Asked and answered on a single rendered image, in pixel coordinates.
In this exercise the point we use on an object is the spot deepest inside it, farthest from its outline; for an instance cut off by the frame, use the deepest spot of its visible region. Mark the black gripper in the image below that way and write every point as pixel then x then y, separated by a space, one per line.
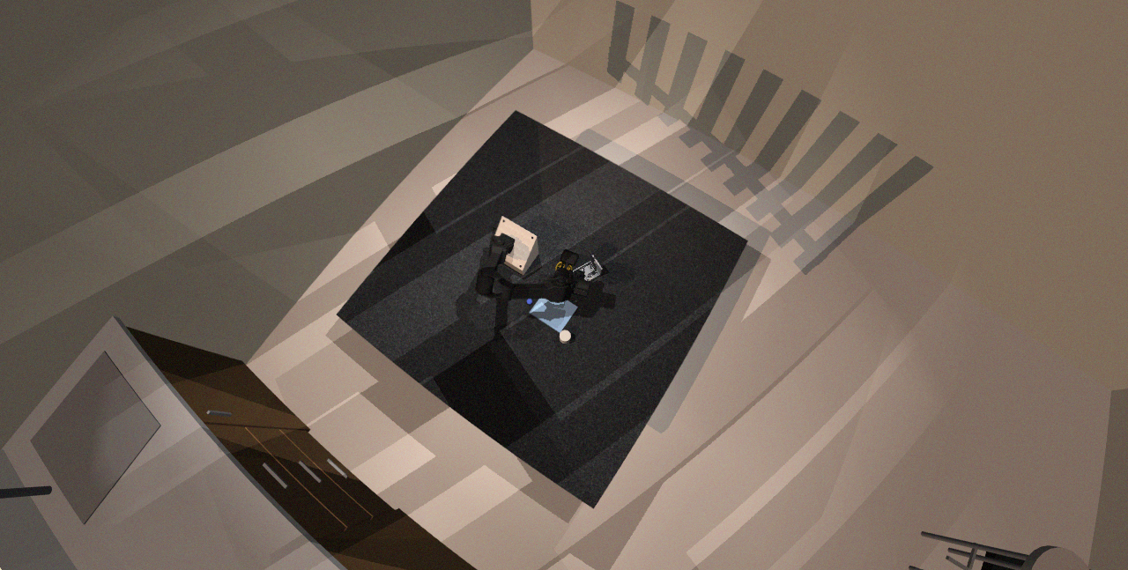
pixel 567 258

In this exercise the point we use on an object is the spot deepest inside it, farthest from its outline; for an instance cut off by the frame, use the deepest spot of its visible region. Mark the light blue flat square mat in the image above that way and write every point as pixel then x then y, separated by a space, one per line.
pixel 556 315

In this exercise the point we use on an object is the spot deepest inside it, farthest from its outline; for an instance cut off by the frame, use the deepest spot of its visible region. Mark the grey dish rack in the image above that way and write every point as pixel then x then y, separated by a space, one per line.
pixel 592 269

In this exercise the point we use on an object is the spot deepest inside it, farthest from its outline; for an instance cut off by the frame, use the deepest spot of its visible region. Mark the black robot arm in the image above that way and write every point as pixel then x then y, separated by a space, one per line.
pixel 557 289

